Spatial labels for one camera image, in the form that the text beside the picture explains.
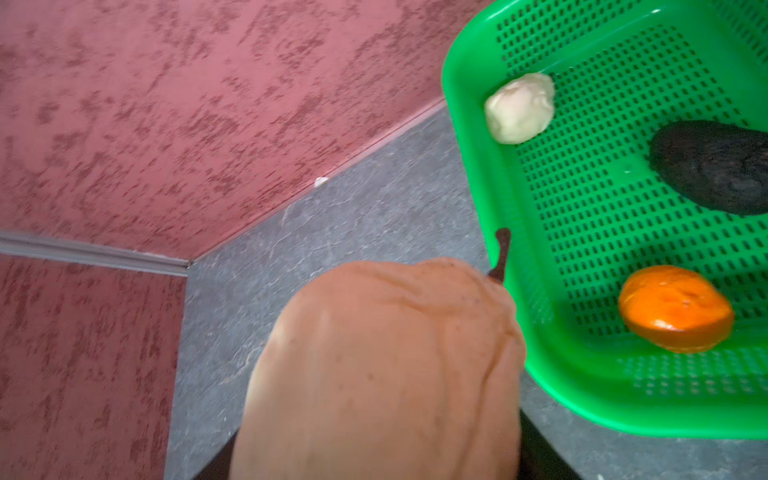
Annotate beige round fruit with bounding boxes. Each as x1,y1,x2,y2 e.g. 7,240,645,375
230,256,526,479
484,73,555,145

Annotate orange fruit in basket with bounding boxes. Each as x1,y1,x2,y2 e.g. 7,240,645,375
618,265,735,354

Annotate green plastic basket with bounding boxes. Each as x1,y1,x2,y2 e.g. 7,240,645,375
442,1,767,440

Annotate black avocado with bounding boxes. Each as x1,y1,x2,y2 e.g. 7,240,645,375
649,120,767,216

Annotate aluminium corner post left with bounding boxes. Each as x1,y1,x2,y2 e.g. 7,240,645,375
1,231,193,277

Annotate beige round fruit in basket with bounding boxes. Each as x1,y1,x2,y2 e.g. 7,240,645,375
484,73,555,145

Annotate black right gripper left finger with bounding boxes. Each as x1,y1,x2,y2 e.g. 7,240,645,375
193,430,239,480

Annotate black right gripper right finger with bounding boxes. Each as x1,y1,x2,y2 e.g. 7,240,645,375
517,411,581,480

